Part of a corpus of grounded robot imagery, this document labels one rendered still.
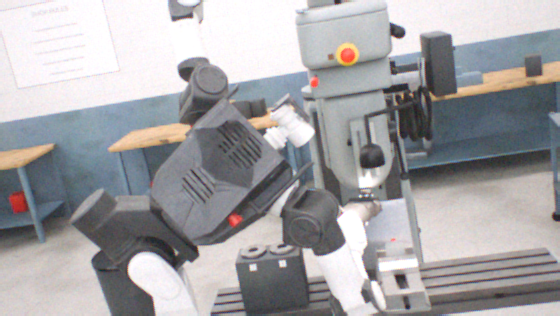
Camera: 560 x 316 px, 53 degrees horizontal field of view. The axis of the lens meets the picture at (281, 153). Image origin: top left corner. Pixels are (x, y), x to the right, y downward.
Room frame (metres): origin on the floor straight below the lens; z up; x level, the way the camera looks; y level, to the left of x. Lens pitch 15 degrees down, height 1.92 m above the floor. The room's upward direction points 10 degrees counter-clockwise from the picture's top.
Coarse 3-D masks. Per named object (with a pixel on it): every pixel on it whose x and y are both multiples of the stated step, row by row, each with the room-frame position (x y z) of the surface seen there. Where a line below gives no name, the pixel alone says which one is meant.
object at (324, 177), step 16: (304, 96) 2.32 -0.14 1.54; (320, 144) 2.16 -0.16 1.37; (400, 144) 2.16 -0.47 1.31; (320, 160) 2.16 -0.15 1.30; (320, 176) 2.17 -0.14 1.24; (336, 192) 2.16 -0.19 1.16; (352, 192) 2.15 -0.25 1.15; (384, 192) 2.14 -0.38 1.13; (400, 192) 2.13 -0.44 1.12; (416, 224) 2.19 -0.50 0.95; (416, 240) 2.15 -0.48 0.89; (416, 256) 2.14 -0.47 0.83
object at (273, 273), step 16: (240, 256) 1.80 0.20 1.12; (256, 256) 1.76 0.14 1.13; (272, 256) 1.75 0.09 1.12; (288, 256) 1.73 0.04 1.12; (240, 272) 1.75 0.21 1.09; (256, 272) 1.74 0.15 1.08; (272, 272) 1.73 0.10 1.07; (288, 272) 1.73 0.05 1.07; (304, 272) 1.77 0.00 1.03; (240, 288) 1.75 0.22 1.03; (256, 288) 1.74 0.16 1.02; (272, 288) 1.73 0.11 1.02; (288, 288) 1.73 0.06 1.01; (304, 288) 1.72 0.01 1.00; (256, 304) 1.74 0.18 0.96; (272, 304) 1.74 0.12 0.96; (288, 304) 1.73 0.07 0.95; (304, 304) 1.72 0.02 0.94
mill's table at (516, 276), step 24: (432, 264) 1.85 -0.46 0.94; (456, 264) 1.82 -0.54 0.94; (480, 264) 1.78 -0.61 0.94; (504, 264) 1.75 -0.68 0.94; (528, 264) 1.73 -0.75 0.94; (552, 264) 1.70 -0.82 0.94; (312, 288) 1.83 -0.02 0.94; (432, 288) 1.68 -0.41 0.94; (456, 288) 1.66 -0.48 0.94; (480, 288) 1.63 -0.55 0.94; (504, 288) 1.62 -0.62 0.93; (528, 288) 1.61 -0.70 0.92; (552, 288) 1.61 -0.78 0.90; (216, 312) 1.79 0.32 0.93; (240, 312) 1.76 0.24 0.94; (264, 312) 1.73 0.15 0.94; (288, 312) 1.70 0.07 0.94; (312, 312) 1.69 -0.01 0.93; (432, 312) 1.65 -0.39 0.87; (456, 312) 1.64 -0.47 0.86
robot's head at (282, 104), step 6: (288, 96) 1.44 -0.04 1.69; (282, 102) 1.43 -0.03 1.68; (288, 102) 1.43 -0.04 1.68; (294, 102) 1.45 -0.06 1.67; (276, 108) 1.44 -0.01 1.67; (282, 108) 1.43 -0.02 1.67; (300, 108) 1.46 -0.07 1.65; (270, 114) 1.45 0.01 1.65; (276, 114) 1.43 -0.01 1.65; (300, 114) 1.44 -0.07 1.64; (306, 114) 1.46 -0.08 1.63; (306, 120) 1.44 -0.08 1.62
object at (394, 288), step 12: (384, 252) 1.80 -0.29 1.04; (408, 252) 1.79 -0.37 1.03; (384, 276) 1.69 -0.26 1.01; (396, 276) 1.73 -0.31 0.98; (408, 276) 1.66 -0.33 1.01; (420, 276) 1.75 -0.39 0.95; (384, 288) 1.62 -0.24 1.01; (396, 288) 1.60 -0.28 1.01; (408, 288) 1.63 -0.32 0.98; (420, 288) 1.58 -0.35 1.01; (396, 300) 1.57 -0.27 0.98; (420, 300) 1.56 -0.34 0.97; (384, 312) 1.58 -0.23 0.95; (396, 312) 1.57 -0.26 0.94; (408, 312) 1.57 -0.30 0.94
